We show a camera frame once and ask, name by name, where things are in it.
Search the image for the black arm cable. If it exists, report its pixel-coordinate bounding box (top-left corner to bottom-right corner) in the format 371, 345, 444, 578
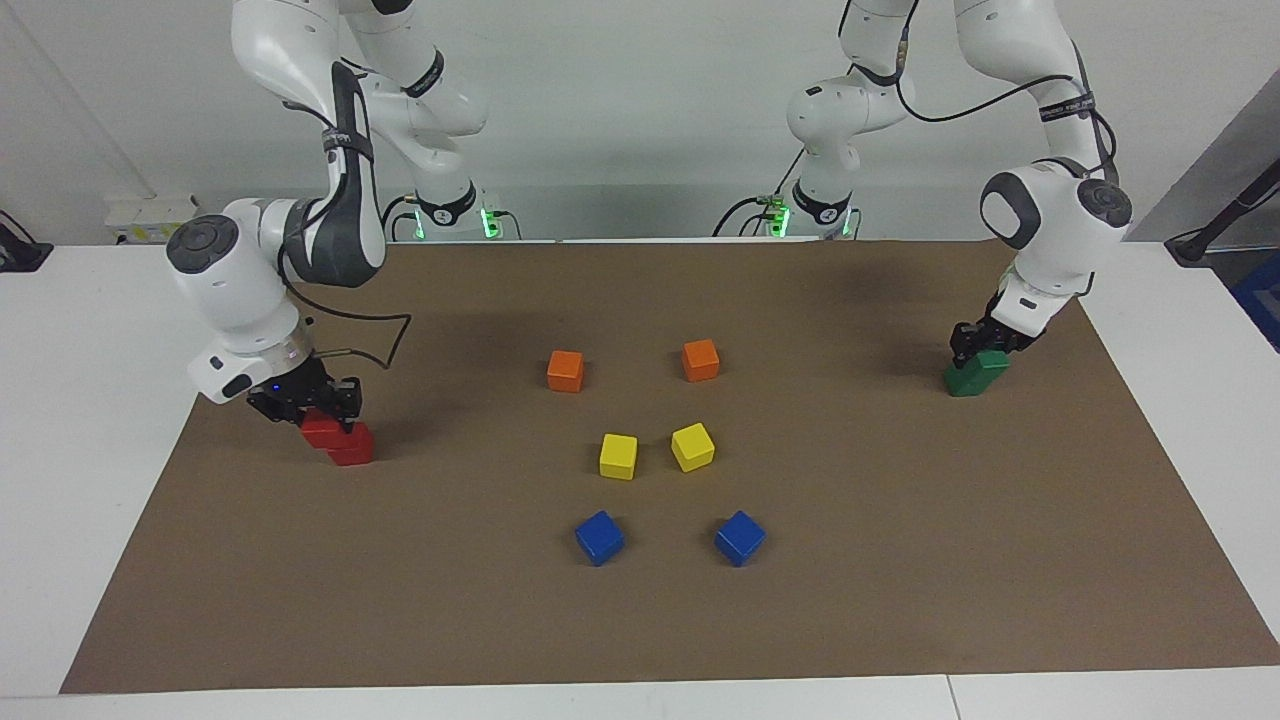
285, 60, 413, 373
840, 0, 1119, 186

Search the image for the black base cable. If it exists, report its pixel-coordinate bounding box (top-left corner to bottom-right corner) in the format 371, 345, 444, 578
382, 193, 423, 242
712, 150, 803, 239

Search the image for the black stand leg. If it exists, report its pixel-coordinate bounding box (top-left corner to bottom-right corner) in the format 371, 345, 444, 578
1165, 158, 1280, 267

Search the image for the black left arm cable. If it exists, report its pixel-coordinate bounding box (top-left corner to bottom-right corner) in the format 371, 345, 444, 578
840, 0, 1119, 186

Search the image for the brown table mat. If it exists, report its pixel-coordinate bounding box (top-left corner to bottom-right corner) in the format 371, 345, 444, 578
60, 240, 1280, 694

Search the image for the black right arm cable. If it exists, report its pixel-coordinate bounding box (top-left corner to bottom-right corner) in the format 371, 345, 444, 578
285, 60, 413, 373

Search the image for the yellow wooden block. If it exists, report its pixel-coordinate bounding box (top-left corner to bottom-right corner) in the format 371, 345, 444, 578
671, 422, 716, 473
599, 433, 639, 481

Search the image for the black right base cable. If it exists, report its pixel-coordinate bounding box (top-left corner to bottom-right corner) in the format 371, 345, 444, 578
382, 193, 423, 242

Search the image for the black clamp foot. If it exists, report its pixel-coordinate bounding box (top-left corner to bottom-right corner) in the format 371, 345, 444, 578
0, 208, 54, 274

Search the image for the blue wooden block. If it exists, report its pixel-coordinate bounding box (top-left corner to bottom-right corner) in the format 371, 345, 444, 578
575, 510, 625, 567
714, 510, 767, 567

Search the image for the red wooden block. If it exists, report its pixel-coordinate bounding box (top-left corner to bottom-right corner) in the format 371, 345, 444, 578
300, 408, 351, 450
328, 424, 376, 468

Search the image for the blue crate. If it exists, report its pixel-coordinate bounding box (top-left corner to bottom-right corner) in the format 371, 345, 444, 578
1230, 250, 1280, 353

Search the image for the black left base cable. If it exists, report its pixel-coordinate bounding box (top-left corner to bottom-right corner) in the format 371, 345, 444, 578
712, 150, 803, 239

